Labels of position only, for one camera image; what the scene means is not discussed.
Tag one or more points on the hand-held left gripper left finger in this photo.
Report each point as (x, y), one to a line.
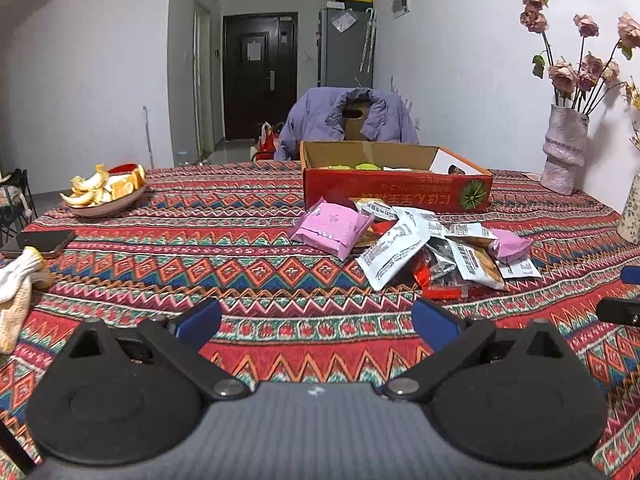
(200, 320)

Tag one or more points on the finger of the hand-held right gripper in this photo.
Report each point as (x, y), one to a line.
(617, 311)
(631, 276)

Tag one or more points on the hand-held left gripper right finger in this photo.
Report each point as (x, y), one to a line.
(432, 320)

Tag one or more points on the pile of white cracker packets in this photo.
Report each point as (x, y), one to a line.
(390, 255)

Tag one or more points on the pink snack packet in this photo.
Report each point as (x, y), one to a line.
(510, 246)
(330, 225)

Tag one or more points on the red cardboard box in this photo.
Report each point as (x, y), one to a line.
(390, 190)

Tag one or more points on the red snack packet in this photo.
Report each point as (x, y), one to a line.
(440, 291)

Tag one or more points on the red patterned tablecloth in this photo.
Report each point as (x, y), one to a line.
(200, 260)

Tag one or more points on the floral slim vase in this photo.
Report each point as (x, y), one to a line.
(631, 215)

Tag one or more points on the pink textured vase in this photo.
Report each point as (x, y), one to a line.
(562, 150)

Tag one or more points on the shallow bowl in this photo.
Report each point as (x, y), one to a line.
(107, 208)

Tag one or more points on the black phone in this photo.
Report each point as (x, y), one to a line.
(45, 241)

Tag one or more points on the white yellow work glove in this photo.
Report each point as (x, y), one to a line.
(20, 270)
(12, 320)

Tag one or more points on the red bag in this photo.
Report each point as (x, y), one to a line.
(265, 142)

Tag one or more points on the brown chair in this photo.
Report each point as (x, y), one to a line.
(352, 127)

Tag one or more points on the dried pink roses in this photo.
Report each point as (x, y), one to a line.
(562, 72)

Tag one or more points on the black folding chair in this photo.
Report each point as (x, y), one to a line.
(20, 195)

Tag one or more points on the purple jacket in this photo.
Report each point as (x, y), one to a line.
(310, 120)

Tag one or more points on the black entrance door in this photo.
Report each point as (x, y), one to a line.
(240, 85)

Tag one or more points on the grey refrigerator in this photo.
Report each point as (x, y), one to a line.
(340, 60)

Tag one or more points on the white door notice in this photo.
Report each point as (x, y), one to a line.
(254, 48)

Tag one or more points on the white umbrella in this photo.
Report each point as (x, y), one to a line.
(369, 40)

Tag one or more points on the clear plastic bag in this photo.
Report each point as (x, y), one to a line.
(344, 21)

